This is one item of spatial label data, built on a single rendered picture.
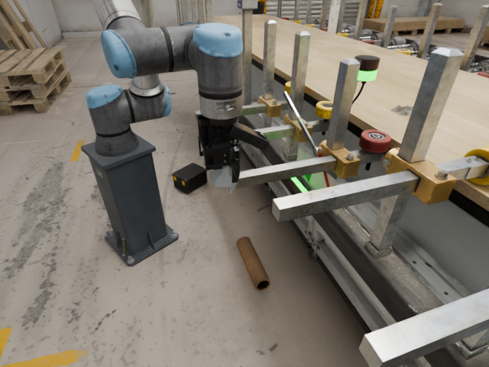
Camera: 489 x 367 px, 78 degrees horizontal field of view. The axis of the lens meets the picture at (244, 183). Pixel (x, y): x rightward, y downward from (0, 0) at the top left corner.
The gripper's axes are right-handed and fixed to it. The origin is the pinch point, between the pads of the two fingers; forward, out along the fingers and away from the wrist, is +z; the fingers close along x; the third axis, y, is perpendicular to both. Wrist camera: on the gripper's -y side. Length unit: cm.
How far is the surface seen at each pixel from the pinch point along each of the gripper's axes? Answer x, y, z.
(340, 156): 1.4, -30.2, -4.4
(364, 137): -0.2, -38.1, -8.1
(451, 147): 11, -57, -7
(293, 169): 1.5, -16.1, -3.1
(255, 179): 1.5, -5.4, -2.2
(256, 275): -27, -19, 75
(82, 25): -811, 121, 57
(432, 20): -82, -139, -24
